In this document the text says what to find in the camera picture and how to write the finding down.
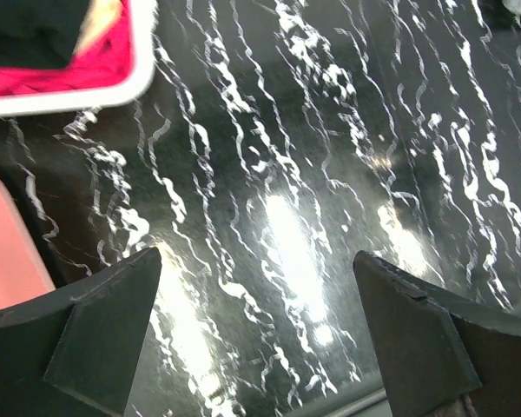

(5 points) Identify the white plastic laundry basket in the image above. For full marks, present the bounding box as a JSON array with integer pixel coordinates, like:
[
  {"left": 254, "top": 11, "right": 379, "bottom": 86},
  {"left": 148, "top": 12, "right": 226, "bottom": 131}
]
[{"left": 0, "top": 1, "right": 157, "bottom": 117}]

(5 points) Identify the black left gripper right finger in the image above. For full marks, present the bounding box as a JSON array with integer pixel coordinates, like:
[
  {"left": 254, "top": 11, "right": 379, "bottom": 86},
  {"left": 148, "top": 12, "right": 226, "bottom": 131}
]
[{"left": 353, "top": 251, "right": 521, "bottom": 416}]

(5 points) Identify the magenta garment in basket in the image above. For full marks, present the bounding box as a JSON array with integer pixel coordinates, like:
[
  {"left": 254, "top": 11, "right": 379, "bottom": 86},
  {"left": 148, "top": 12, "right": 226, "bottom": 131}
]
[{"left": 0, "top": 1, "right": 133, "bottom": 97}]

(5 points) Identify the black t shirt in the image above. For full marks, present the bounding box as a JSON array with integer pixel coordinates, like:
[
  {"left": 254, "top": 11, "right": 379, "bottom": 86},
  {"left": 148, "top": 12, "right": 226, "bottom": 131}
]
[{"left": 0, "top": 0, "right": 90, "bottom": 70}]

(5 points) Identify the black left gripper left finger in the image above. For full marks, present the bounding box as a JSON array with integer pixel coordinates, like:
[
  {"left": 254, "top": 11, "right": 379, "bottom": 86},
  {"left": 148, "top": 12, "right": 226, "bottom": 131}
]
[{"left": 0, "top": 248, "right": 162, "bottom": 416}]

